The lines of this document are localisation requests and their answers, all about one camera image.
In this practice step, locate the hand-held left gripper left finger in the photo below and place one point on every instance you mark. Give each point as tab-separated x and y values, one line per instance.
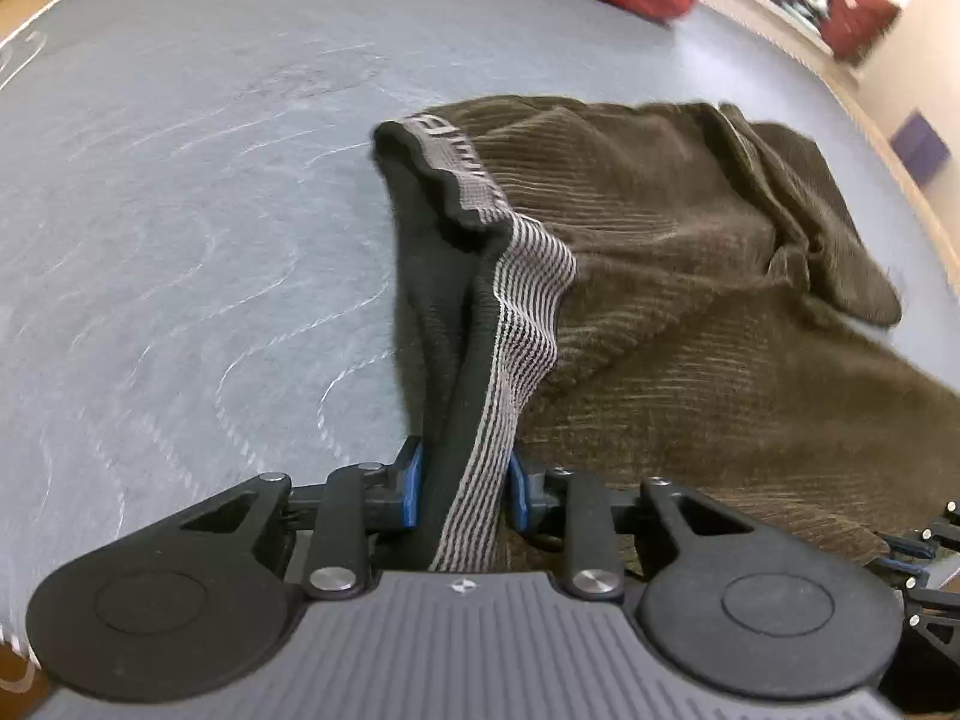
409	484

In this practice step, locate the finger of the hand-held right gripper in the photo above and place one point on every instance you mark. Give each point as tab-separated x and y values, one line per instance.
930	611
919	536

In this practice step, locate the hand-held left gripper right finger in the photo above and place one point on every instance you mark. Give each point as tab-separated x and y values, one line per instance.
518	496

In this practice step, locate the purple box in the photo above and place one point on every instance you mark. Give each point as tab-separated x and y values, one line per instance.
919	144

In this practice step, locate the red bag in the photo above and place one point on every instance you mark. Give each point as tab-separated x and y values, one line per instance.
859	15

